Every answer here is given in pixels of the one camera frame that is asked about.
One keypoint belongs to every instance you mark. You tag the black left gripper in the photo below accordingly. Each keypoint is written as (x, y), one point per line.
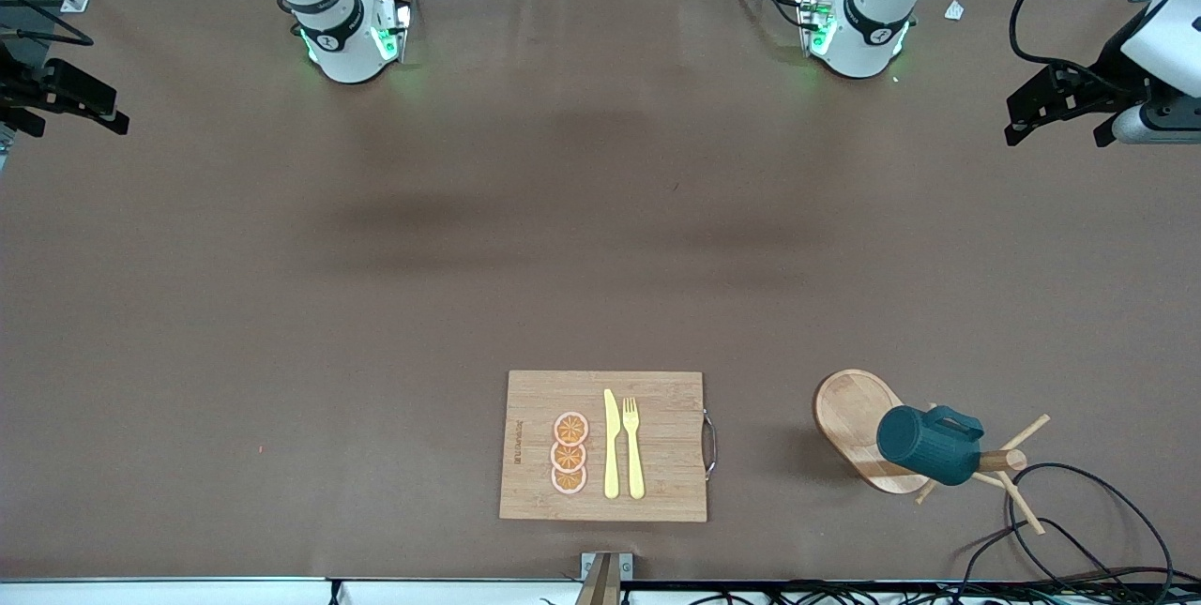
(1110, 64)

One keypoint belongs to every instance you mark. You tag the orange slice toy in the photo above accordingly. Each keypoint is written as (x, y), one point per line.
(569, 480)
(568, 456)
(570, 428)

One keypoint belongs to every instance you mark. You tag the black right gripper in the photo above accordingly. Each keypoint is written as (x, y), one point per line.
(21, 86)

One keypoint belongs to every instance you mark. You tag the yellow plastic knife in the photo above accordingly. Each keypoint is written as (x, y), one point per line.
(612, 444)

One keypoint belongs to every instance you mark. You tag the white paper scrap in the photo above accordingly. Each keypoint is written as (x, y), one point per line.
(954, 10)

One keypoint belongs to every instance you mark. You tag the brown table cover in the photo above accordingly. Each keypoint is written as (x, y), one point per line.
(469, 211)

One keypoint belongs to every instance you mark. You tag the dark teal ribbed cup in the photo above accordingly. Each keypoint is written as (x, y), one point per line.
(924, 446)

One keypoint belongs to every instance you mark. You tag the wooden mug tree stand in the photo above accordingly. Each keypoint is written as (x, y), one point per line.
(849, 417)

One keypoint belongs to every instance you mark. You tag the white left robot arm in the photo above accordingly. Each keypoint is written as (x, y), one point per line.
(868, 42)

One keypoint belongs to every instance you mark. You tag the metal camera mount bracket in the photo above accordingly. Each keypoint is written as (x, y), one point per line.
(605, 577)

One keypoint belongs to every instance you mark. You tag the yellow plastic fork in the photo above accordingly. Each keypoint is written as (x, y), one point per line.
(633, 450)

